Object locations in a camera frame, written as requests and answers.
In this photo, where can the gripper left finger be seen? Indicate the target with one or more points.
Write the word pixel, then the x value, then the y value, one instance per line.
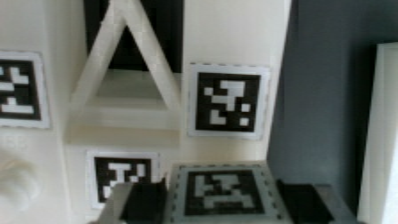
pixel 135 204

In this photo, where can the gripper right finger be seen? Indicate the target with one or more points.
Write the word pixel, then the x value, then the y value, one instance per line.
pixel 314 204

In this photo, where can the white U-shaped fence frame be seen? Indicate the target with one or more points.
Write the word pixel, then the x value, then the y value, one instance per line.
pixel 378 188

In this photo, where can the white tagged cube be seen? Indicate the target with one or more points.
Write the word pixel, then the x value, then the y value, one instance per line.
pixel 222 193

